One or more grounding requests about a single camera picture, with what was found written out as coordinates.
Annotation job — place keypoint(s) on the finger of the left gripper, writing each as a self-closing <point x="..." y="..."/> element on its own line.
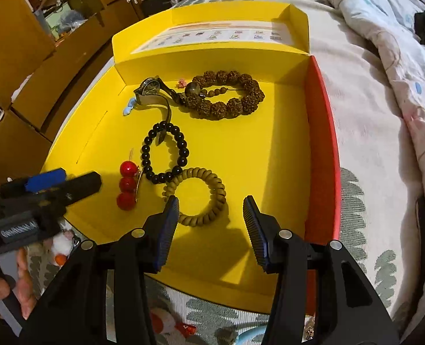
<point x="72" y="190"/>
<point x="34" y="184"/>

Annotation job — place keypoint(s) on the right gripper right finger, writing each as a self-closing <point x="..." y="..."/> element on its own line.
<point x="262" y="230"/>

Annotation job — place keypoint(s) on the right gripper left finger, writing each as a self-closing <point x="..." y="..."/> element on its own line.
<point x="159" y="230"/>

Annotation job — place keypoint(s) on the white plush bunny hair clip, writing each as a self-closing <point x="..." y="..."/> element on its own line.
<point x="58" y="248"/>

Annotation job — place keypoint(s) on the light blue hair band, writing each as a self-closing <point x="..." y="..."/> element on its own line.
<point x="250" y="334"/>

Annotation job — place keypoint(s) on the red ball hair clip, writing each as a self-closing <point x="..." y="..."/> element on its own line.
<point x="129" y="182"/>

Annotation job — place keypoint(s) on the red white plush toy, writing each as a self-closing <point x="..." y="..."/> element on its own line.
<point x="169" y="330"/>

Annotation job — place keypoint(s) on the blue silicone hair clip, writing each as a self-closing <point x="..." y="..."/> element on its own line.
<point x="129" y="106"/>

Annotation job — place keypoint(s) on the white leaf pattern bedsheet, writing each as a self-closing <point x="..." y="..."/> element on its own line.
<point x="380" y="182"/>

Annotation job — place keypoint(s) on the yellow cardboard box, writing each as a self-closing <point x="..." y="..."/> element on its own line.
<point x="284" y="154"/>

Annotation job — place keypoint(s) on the small red flower clip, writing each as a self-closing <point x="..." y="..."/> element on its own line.
<point x="181" y="84"/>

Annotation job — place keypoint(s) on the wooden wardrobe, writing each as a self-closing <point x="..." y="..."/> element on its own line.
<point x="41" y="78"/>

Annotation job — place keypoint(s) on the black strap wristwatch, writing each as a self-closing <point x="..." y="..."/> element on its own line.
<point x="153" y="91"/>

